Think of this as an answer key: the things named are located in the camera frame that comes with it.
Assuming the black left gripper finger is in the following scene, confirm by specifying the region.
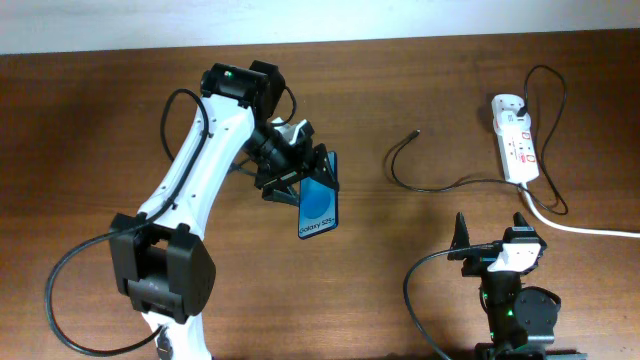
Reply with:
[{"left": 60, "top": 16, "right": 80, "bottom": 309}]
[
  {"left": 309, "top": 143, "right": 339, "bottom": 191},
  {"left": 261, "top": 177, "right": 300, "bottom": 207}
]

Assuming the blue Galaxy smartphone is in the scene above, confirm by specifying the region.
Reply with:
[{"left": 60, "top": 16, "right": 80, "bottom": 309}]
[{"left": 298, "top": 178, "right": 339, "bottom": 240}]

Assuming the black USB charging cable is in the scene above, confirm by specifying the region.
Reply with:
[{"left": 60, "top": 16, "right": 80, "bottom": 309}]
[{"left": 383, "top": 64, "right": 570, "bottom": 216}]

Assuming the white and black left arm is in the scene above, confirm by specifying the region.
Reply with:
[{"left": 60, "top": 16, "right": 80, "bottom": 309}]
[{"left": 109, "top": 61, "right": 339, "bottom": 359}]

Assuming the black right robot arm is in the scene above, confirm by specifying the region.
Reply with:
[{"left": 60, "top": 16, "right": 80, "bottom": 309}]
[{"left": 402, "top": 212, "right": 562, "bottom": 359}]

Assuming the white USB charger plug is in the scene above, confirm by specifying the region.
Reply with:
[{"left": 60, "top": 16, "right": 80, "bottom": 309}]
[{"left": 493, "top": 110, "right": 531, "bottom": 136}]

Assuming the white power strip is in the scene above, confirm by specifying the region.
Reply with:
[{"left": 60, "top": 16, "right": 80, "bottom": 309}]
[{"left": 491, "top": 94, "right": 539, "bottom": 185}]

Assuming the white power strip cord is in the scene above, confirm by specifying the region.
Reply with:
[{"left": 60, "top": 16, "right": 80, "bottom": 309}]
[{"left": 518, "top": 181, "right": 640, "bottom": 239}]

